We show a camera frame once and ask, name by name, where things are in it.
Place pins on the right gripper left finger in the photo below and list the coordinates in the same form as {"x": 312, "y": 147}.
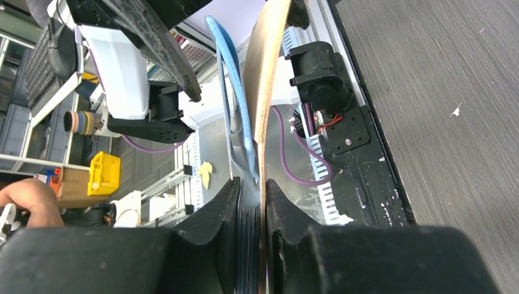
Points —
{"x": 195, "y": 256}

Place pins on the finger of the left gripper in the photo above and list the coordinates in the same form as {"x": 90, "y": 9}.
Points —
{"x": 298, "y": 16}

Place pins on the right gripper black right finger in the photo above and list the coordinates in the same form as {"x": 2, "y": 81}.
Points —
{"x": 307, "y": 257}

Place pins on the yellow plastic crate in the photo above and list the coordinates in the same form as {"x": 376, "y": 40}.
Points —
{"x": 104, "y": 174}

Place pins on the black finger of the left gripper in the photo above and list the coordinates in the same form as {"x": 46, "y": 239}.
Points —
{"x": 147, "y": 24}

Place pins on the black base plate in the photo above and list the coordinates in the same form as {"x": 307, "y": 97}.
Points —
{"x": 367, "y": 189}

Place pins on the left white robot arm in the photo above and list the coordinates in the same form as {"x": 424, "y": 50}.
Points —
{"x": 152, "y": 91}

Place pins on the person's hand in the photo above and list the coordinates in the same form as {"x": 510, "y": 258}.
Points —
{"x": 36, "y": 197}

